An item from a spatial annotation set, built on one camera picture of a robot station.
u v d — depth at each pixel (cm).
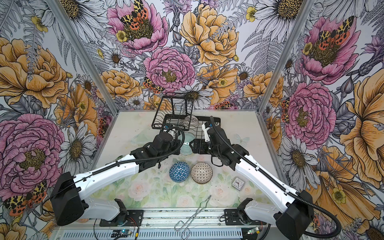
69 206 40
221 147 56
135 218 74
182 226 73
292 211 38
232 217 74
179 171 87
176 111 110
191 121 112
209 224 73
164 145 58
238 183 83
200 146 65
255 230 71
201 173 87
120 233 72
